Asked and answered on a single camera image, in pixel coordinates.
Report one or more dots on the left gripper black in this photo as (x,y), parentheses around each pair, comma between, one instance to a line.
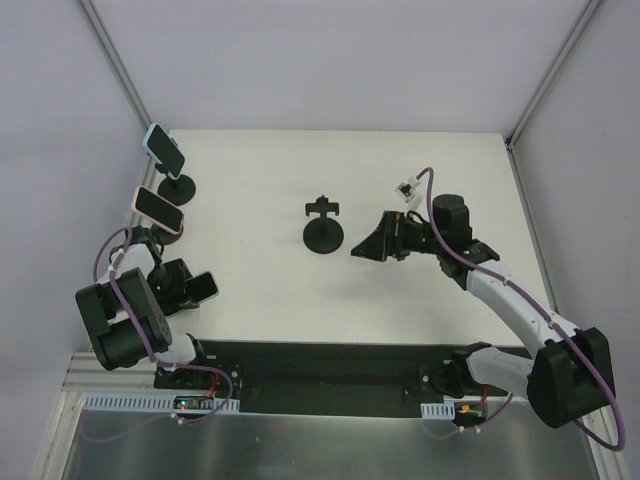
(176,285)

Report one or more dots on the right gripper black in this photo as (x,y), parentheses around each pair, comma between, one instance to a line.
(391,235)

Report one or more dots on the green case phone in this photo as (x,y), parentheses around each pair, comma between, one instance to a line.
(202,288)

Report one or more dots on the black stand with brown base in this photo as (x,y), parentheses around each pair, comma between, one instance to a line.
(163,237)

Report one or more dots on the black tall corner phone stand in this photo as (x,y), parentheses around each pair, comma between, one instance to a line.
(323,235)

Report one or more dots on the pink case phone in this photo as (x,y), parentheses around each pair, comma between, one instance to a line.
(157,210)

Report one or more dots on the black round base phone stand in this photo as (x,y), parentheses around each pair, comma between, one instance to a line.
(178,192)

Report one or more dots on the light blue case phone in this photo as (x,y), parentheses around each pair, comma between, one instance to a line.
(164,151)

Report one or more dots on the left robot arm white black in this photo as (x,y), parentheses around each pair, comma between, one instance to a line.
(126,311)

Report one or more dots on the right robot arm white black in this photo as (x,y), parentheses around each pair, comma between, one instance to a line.
(567,373)

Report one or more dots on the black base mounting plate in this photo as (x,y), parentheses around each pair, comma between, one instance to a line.
(353,380)

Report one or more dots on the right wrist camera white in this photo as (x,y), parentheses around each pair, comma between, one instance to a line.
(412,192)

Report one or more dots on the left aluminium frame post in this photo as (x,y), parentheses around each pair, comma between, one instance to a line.
(115,62)

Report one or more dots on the aluminium frame post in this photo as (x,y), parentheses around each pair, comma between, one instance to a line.
(115,62)
(576,32)

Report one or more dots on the aluminium front rail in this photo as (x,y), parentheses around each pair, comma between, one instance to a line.
(85,373)

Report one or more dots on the left white cable duct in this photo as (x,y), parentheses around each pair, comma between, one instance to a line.
(158,403)

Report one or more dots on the white cable duct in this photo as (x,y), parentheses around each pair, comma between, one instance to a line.
(158,403)
(438,411)

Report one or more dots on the right white cable duct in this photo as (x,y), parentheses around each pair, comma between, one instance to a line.
(438,411)

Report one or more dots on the right aluminium frame post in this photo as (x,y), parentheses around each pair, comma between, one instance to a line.
(576,32)

